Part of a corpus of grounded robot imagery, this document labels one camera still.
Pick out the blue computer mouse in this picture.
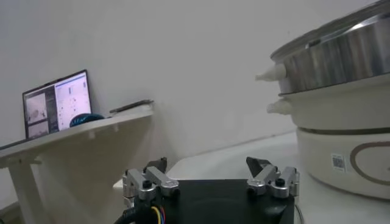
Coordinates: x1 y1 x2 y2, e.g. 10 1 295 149
69 113 105 128

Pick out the white flat box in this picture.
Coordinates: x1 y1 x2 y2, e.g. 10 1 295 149
111 104 154 118

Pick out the white side desk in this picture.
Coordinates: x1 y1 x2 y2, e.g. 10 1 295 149
0 105 155 224

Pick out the black laptop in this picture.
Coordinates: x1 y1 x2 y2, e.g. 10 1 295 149
22 69 93 140

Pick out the white electric cooking pot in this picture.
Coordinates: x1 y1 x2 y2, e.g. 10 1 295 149
266 72 390 200

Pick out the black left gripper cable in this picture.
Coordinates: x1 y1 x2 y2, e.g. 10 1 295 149
114 206 167 224

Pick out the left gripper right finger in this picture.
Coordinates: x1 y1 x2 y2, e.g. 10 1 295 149
246 156 301 198

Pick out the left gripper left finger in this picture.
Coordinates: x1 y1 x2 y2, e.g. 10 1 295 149
122 156 180 208

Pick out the stainless steel steamer basket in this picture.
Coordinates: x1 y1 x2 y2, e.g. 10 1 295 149
255 0 390 96

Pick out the black flat hard drive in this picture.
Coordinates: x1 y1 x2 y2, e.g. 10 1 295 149
109 99 154 114

